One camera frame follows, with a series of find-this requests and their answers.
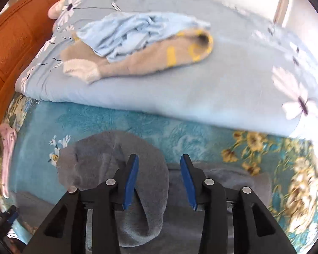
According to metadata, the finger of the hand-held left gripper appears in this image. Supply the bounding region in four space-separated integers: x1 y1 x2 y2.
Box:
0 205 20 244

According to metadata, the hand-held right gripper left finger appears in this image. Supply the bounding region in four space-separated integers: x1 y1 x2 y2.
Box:
22 153 139 254

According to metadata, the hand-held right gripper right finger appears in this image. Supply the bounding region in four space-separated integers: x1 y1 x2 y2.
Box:
180 153 298 254

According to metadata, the grey sweatshirt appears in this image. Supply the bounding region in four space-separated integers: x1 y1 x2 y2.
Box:
13 131 272 254

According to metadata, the pink folded garment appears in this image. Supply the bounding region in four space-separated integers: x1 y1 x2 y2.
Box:
0 124 18 199

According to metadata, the teal floral bedsheet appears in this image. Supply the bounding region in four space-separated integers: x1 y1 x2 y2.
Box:
0 92 318 254

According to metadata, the blue-grey daisy print quilt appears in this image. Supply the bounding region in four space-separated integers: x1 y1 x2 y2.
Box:
15 0 318 139

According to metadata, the beige knitted sweater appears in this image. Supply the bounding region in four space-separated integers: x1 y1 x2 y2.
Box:
60 29 214 84

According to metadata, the light blue shirt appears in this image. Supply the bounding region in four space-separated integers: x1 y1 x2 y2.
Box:
75 12 211 63

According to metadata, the carved wooden headboard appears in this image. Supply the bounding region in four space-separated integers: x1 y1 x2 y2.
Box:
0 0 76 127

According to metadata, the pink floral pillow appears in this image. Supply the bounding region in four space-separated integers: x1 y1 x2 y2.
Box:
48 0 67 20

